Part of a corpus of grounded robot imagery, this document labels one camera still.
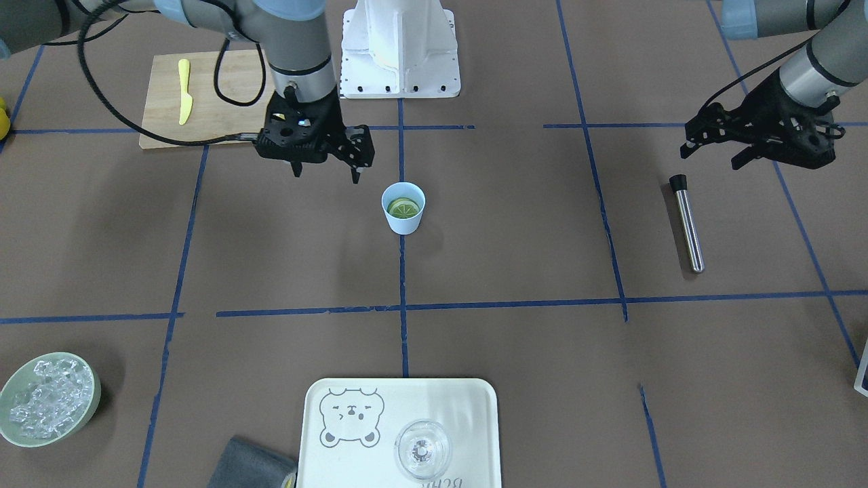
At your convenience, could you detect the green lemon slice in cup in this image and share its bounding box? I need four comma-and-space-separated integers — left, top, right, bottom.
387, 197, 422, 220

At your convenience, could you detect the cream bear tray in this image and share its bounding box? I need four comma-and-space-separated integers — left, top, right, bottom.
296, 379, 502, 487

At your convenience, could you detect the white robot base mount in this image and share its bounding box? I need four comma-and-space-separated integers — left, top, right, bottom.
339, 1, 462, 100

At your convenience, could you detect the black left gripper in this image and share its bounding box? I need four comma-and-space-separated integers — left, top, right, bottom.
679, 73, 846, 171

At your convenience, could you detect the grey folded cloth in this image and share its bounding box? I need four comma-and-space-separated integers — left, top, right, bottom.
207, 436, 298, 487

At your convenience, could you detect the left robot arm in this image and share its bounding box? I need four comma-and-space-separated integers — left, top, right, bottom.
679, 1, 867, 169

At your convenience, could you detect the light blue cup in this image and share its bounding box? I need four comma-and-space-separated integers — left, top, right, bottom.
381, 182, 426, 236

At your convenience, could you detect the clear wine glass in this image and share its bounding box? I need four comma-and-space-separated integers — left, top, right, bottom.
394, 419, 452, 481

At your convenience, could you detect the bamboo cutting board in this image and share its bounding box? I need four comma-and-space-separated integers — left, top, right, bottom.
140, 49, 274, 141

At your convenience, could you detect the steel muddler stick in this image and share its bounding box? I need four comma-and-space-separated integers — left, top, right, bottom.
669, 175, 706, 274

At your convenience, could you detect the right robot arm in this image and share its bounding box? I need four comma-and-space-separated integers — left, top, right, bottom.
1, 1, 375, 183

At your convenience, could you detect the yellow lemon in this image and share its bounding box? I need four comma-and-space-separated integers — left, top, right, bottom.
0, 97, 12, 141

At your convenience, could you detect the green bowl of ice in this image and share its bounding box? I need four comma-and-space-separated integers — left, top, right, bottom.
1, 352, 102, 448

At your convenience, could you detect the white wire cup rack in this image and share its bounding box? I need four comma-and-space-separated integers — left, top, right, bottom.
853, 341, 868, 397

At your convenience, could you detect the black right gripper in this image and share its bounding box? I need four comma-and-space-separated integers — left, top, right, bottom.
255, 87, 375, 184

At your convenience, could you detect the yellow plastic knife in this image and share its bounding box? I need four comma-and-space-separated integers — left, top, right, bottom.
178, 58, 193, 125

